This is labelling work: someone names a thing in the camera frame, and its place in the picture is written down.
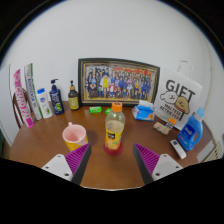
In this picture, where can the white bottle with blue cap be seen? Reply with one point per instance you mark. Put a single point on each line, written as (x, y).
(45, 105)

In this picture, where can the blue detergent bottle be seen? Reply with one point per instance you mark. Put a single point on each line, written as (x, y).
(190, 131)

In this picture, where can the framed group picture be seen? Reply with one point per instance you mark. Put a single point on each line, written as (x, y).
(120, 81)

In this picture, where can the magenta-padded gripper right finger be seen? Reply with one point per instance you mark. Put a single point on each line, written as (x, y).
(150, 160)

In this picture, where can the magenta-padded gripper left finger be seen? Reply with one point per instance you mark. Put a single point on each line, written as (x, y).
(75, 160)

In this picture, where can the pink and white tall tube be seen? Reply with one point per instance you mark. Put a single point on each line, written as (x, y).
(22, 100)

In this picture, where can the small patterned snack pack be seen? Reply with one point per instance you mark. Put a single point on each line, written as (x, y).
(161, 128)

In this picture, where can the dark blue pump bottle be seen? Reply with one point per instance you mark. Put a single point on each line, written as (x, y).
(56, 100)

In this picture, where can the small white remote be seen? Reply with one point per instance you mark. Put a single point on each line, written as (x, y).
(178, 149)

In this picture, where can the white paper gift bag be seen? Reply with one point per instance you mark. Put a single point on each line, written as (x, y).
(180, 96)

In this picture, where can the orange juice bottle orange cap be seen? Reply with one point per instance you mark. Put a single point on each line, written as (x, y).
(114, 130)

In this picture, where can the pink and yellow cup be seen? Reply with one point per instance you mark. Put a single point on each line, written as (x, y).
(75, 136)

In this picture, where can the blue tissue pack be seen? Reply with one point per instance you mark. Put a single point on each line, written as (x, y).
(144, 112)

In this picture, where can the small brown pump bottle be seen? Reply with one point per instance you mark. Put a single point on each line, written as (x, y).
(73, 100)

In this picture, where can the white and green tall tube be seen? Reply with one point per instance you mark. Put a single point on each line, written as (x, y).
(32, 93)

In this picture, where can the small orange-topped box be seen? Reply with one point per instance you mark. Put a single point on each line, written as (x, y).
(171, 123)

